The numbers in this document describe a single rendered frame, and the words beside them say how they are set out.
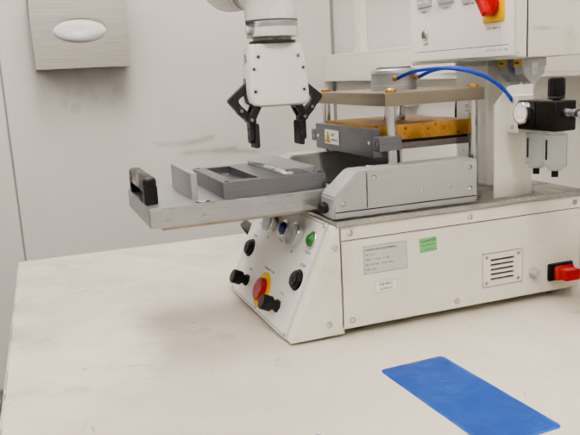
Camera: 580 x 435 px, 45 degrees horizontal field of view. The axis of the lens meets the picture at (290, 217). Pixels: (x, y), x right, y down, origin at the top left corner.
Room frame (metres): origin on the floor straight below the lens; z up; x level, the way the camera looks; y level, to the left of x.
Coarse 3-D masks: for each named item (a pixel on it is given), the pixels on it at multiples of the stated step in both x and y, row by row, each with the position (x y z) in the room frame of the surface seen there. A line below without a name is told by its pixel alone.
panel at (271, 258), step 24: (288, 216) 1.17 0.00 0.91; (264, 240) 1.23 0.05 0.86; (240, 264) 1.29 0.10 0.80; (264, 264) 1.18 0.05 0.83; (288, 264) 1.10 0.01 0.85; (312, 264) 1.02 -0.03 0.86; (240, 288) 1.24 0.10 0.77; (288, 288) 1.06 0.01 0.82; (264, 312) 1.10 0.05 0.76; (288, 312) 1.03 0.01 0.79
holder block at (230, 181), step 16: (208, 176) 1.11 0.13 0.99; (224, 176) 1.20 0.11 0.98; (240, 176) 1.16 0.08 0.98; (256, 176) 1.07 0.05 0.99; (272, 176) 1.06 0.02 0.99; (288, 176) 1.06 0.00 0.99; (304, 176) 1.07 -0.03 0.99; (320, 176) 1.08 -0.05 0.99; (224, 192) 1.03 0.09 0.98; (240, 192) 1.04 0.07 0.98; (256, 192) 1.04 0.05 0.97; (272, 192) 1.05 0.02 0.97
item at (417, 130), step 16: (384, 112) 1.24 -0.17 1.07; (400, 112) 1.22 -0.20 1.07; (384, 128) 1.12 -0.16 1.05; (400, 128) 1.13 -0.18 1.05; (416, 128) 1.14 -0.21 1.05; (432, 128) 1.15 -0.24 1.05; (448, 128) 1.14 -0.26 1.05; (464, 128) 1.17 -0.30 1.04; (416, 144) 1.14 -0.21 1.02; (432, 144) 1.15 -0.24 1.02
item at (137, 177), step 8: (136, 168) 1.13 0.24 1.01; (136, 176) 1.07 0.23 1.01; (144, 176) 1.03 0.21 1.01; (152, 176) 1.03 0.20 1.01; (136, 184) 1.07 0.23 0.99; (144, 184) 1.01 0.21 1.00; (152, 184) 1.02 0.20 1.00; (144, 192) 1.01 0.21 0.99; (152, 192) 1.02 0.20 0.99; (144, 200) 1.01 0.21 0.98; (152, 200) 1.02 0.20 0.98
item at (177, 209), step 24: (168, 192) 1.12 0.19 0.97; (192, 192) 1.04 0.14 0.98; (288, 192) 1.05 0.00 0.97; (312, 192) 1.07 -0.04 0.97; (144, 216) 1.03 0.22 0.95; (168, 216) 0.99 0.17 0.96; (192, 216) 1.00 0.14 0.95; (216, 216) 1.01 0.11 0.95; (240, 216) 1.03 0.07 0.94; (264, 216) 1.06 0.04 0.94
